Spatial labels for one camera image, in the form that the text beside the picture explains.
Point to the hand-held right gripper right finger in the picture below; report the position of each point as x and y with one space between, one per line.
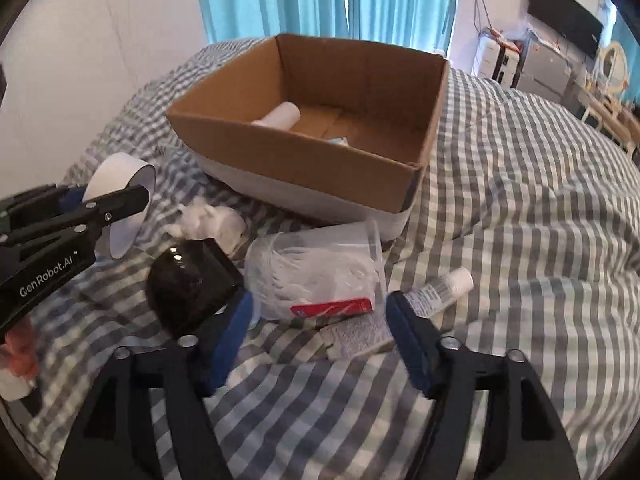
411 341

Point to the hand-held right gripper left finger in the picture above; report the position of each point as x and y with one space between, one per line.
234 331

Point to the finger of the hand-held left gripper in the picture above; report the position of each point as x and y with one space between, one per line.
67 199
117 206

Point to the white paper cup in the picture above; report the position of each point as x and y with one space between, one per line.
117 166

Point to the black glossy case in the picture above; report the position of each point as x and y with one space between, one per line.
185 285

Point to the brown cardboard box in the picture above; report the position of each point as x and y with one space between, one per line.
345 182

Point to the clear printed sachet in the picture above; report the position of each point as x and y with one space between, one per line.
361 335

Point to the small white printed tube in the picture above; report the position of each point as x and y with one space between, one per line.
441 289

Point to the red and white object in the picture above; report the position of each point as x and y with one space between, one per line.
19 355

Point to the crumpled white tissue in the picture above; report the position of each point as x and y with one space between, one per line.
210 221

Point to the clear bag of cotton swabs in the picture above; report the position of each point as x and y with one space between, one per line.
320 260

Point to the grey checkered blanket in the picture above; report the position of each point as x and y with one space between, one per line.
500 210

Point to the white cylinder bottle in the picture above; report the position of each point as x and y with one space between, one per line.
280 114

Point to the small pale packet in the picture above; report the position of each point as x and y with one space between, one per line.
336 141

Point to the blue curtain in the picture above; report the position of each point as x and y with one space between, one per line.
320 0

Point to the white cabinet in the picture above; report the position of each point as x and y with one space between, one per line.
486 57

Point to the grey cabinet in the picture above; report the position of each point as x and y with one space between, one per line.
545 72

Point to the cream dressing table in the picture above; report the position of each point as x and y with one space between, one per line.
612 117

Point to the round white mirror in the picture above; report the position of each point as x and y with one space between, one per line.
612 65

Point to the black wall television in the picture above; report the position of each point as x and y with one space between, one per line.
565 15

